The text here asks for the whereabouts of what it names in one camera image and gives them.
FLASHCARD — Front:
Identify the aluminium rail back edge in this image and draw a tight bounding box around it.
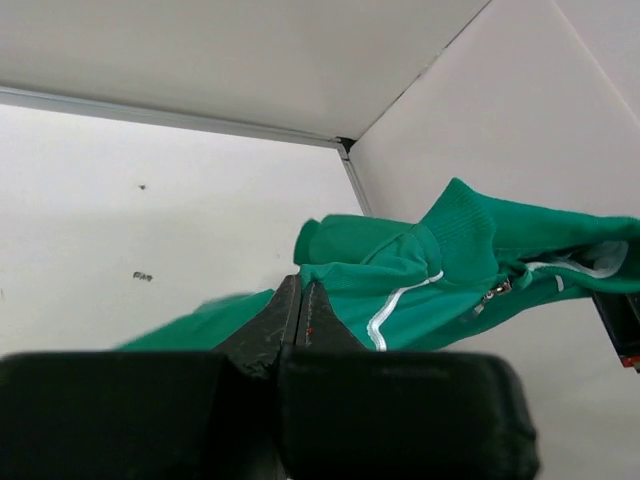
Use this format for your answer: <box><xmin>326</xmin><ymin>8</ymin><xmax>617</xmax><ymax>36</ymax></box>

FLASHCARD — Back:
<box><xmin>1</xmin><ymin>86</ymin><xmax>347</xmax><ymax>151</ymax></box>

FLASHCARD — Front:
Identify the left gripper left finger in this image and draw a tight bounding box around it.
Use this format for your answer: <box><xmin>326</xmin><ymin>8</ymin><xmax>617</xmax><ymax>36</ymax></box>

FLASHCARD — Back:
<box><xmin>1</xmin><ymin>276</ymin><xmax>302</xmax><ymax>479</ymax></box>

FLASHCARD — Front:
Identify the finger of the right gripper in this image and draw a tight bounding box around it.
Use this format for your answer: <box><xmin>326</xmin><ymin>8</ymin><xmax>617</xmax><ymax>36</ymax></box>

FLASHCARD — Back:
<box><xmin>591</xmin><ymin>292</ymin><xmax>640</xmax><ymax>372</ymax></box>

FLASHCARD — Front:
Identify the aluminium rail right side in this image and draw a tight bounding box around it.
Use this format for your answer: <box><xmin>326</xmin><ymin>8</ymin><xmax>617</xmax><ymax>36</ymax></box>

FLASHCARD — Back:
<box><xmin>337</xmin><ymin>137</ymin><xmax>372</xmax><ymax>216</ymax></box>

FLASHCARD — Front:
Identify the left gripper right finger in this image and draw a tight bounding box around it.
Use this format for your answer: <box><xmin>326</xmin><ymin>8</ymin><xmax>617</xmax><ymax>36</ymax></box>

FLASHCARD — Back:
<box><xmin>277</xmin><ymin>282</ymin><xmax>541</xmax><ymax>479</ymax></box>

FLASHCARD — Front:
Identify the green jacket white lining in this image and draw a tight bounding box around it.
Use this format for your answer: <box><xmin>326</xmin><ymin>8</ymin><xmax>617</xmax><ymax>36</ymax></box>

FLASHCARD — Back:
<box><xmin>114</xmin><ymin>177</ymin><xmax>640</xmax><ymax>354</ymax></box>

